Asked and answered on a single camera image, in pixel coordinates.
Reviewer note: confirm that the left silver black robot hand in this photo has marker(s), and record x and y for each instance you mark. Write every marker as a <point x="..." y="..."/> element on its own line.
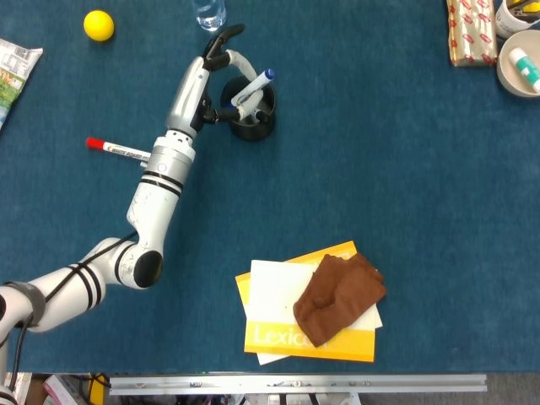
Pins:
<point x="187" y="93"/>

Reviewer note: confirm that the blue whiteboard marker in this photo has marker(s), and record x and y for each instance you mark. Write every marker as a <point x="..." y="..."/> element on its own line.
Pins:
<point x="257" y="84"/>

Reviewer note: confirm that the red whiteboard marker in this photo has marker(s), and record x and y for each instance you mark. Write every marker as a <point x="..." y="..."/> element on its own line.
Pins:
<point x="118" y="149"/>

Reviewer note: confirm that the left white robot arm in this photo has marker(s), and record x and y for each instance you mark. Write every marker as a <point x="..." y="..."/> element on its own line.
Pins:
<point x="156" y="211"/>

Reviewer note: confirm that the black mesh pen cup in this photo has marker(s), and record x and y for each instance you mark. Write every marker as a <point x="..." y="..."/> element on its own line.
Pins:
<point x="253" y="131"/>

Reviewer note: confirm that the black marker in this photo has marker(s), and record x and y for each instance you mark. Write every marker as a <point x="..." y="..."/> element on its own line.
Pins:
<point x="263" y="116"/>

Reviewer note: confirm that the clear plastic water bottle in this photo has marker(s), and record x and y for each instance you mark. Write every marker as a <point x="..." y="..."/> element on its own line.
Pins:
<point x="208" y="14"/>

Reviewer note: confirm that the yellow ball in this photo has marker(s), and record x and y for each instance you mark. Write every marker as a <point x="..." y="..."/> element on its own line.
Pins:
<point x="98" y="26"/>

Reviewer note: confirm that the white green snack bag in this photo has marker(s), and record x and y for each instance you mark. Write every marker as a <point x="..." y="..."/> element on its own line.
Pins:
<point x="14" y="76"/>

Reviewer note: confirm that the white paper sheet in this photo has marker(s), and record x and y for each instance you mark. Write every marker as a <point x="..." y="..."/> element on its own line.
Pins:
<point x="274" y="291"/>

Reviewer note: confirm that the brown folded cloth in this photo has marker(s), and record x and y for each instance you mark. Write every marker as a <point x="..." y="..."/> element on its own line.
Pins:
<point x="337" y="299"/>

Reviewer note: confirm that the gold red-printed snack package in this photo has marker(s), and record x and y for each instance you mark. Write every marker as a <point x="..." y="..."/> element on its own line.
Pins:
<point x="472" y="34"/>

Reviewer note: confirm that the yellow Lexicon notebook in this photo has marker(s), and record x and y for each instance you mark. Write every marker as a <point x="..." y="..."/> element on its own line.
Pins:
<point x="358" y="343"/>

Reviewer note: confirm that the yellow box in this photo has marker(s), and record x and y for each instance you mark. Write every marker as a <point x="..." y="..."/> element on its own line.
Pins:
<point x="97" y="390"/>

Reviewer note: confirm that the beige bowl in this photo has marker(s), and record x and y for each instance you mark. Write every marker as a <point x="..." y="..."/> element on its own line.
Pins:
<point x="508" y="71"/>

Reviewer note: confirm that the pink white packet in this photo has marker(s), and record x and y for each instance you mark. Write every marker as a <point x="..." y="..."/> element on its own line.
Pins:
<point x="59" y="390"/>

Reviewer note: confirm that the white paper cup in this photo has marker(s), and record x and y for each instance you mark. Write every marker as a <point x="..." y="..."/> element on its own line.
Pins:
<point x="508" y="23"/>

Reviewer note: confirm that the white green glue stick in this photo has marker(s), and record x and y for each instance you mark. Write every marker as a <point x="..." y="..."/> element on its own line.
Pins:
<point x="525" y="69"/>

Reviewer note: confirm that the white red printed booklet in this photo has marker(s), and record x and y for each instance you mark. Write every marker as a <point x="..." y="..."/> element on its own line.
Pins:
<point x="24" y="390"/>

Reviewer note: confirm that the yellow black tool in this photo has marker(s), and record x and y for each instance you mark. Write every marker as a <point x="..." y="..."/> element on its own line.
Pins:
<point x="523" y="5"/>

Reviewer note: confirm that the aluminium profile rail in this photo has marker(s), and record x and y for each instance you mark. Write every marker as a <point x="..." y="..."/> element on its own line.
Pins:
<point x="295" y="385"/>

